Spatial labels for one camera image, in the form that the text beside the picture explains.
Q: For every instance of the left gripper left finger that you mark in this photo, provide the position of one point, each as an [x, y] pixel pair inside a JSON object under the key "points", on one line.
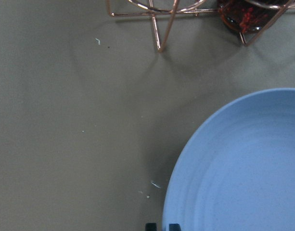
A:
{"points": [[150, 227]]}

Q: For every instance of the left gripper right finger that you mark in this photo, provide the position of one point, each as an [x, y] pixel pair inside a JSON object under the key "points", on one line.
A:
{"points": [[174, 227]]}

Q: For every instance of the blue plate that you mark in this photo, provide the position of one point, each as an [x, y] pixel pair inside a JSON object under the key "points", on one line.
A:
{"points": [[237, 171]]}

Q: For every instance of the copper wire bottle rack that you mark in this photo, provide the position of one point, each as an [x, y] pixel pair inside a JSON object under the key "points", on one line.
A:
{"points": [[162, 19]]}

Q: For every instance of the tea bottle near front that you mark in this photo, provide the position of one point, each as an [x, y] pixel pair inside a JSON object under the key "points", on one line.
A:
{"points": [[248, 16]]}

